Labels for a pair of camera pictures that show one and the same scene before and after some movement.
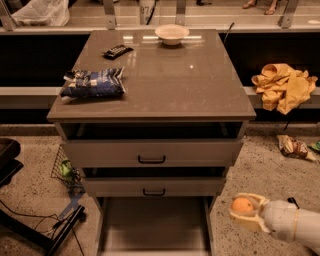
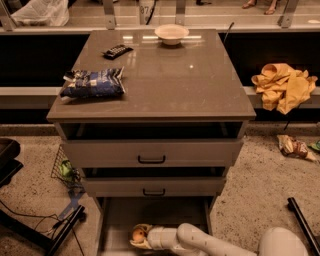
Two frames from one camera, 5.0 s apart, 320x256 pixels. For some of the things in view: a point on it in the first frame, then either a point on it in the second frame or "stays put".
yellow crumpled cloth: [283, 87] stays put
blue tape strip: [74, 201] stays put
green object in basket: [67, 169] stays put
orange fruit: [242, 205] to [138, 235]
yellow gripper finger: [261, 201] to [145, 225]
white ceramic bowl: [171, 34] stays put
